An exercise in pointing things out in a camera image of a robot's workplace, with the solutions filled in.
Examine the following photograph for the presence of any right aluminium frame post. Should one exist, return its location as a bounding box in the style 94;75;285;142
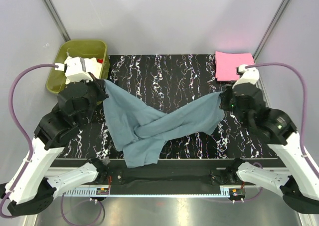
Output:
253;0;292;60

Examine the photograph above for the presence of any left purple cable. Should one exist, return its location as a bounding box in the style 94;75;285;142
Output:
0;63;59;218

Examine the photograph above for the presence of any slotted cable duct rail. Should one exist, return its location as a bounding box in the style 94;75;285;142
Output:
65;187;230;198

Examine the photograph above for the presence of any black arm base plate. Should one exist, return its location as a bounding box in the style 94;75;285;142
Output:
53;158;287;196

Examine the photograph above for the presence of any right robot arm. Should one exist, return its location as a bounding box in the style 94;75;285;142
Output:
220;83;319;215

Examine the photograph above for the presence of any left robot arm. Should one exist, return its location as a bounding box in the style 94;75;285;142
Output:
0;79;108;218

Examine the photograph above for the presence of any olive green plastic bin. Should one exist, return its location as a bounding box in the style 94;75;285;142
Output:
46;39;110;94

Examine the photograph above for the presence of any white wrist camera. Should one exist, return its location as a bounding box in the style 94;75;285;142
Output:
232;64;260;89
54;56;99;83

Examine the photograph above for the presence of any blue-grey t shirt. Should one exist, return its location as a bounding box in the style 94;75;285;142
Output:
103;80;224;168

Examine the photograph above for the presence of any black marbled table mat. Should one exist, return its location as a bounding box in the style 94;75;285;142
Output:
59;54;276;159

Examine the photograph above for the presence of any aluminium frame post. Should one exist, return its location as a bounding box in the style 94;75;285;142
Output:
253;0;292;60
42;0;71;42

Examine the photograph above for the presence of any folded pink t shirt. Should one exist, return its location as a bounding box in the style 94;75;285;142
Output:
215;51;255;82

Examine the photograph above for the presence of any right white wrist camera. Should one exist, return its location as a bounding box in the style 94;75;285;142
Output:
232;64;260;89

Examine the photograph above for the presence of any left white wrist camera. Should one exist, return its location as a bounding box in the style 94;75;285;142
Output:
54;56;99;83

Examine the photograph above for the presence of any left aluminium frame post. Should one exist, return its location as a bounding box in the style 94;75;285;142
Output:
42;0;71;42

